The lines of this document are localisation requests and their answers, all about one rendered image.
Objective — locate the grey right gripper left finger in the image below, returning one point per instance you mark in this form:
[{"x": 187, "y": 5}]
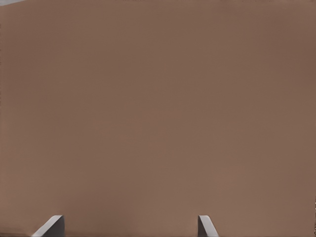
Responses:
[{"x": 54, "y": 227}]

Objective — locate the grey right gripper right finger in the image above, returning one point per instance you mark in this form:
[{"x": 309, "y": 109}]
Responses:
[{"x": 207, "y": 228}]

